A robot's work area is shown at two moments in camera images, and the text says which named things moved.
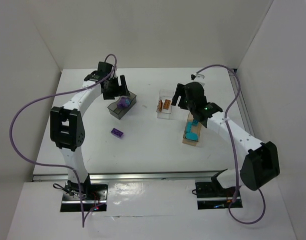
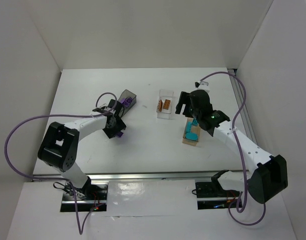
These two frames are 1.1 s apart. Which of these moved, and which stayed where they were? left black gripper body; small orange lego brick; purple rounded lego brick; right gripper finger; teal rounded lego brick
Moved: right gripper finger; left black gripper body
Stayed: teal rounded lego brick; small orange lego brick; purple rounded lego brick
